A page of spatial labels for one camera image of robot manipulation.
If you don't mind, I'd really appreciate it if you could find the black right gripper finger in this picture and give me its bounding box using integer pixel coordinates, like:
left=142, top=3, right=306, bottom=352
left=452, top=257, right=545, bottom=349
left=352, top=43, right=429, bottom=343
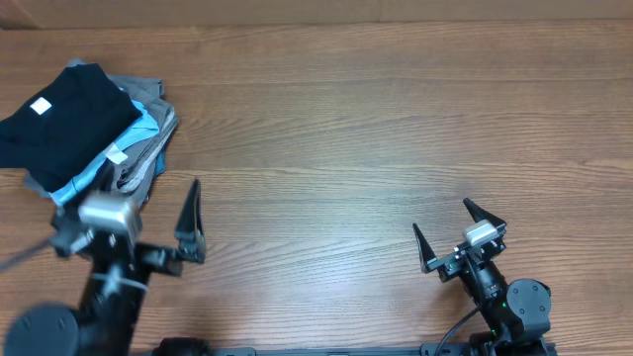
left=463, top=198, right=507, bottom=234
left=412, top=223, right=437, bottom=273

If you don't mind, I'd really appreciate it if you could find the black t-shirt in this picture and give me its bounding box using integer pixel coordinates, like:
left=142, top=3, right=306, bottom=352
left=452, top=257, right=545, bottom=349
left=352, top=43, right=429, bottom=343
left=1, top=63, right=141, bottom=192

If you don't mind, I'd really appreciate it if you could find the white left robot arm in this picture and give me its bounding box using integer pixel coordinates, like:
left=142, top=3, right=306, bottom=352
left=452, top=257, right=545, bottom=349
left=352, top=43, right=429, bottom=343
left=3, top=180, right=207, bottom=356

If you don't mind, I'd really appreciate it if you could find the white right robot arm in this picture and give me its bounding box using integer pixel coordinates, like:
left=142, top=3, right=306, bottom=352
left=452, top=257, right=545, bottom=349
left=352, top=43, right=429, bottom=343
left=412, top=198, right=557, bottom=355

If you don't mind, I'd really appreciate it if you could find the grey folded garment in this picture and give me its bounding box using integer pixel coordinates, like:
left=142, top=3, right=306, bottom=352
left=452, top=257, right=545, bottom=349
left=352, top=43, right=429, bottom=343
left=24, top=74, right=179, bottom=205

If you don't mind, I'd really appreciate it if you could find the light blue printed t-shirt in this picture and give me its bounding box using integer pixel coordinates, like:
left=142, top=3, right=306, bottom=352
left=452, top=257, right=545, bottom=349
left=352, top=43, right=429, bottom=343
left=45, top=100, right=159, bottom=206

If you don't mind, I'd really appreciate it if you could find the brown cardboard backboard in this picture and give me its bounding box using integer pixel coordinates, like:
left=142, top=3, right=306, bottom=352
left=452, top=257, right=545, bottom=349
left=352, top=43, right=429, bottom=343
left=1, top=0, right=632, bottom=29

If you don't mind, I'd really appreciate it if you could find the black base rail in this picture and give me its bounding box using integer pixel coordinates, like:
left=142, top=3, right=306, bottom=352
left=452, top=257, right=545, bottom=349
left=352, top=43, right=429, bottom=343
left=131, top=338, right=557, bottom=356

